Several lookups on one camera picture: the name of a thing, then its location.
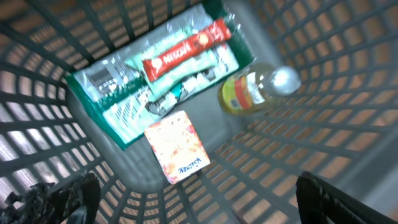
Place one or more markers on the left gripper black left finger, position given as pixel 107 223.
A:
pixel 76 202

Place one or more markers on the red Nescafe stick sachet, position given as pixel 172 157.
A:
pixel 204 39

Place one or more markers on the yellow Vim liquid bottle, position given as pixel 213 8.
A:
pixel 259 86

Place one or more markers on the grey plastic mesh basket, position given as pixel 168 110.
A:
pixel 341 125

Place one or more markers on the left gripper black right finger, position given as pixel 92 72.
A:
pixel 321 203

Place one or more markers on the green snack packet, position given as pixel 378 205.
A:
pixel 115 96

